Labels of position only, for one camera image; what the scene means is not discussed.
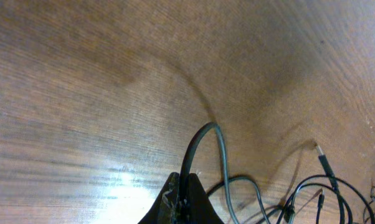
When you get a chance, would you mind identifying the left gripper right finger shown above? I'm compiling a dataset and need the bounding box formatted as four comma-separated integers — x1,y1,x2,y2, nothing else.
186,174,224,224

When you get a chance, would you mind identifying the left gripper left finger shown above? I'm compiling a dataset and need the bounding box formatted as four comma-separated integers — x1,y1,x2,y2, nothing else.
138,172,179,224

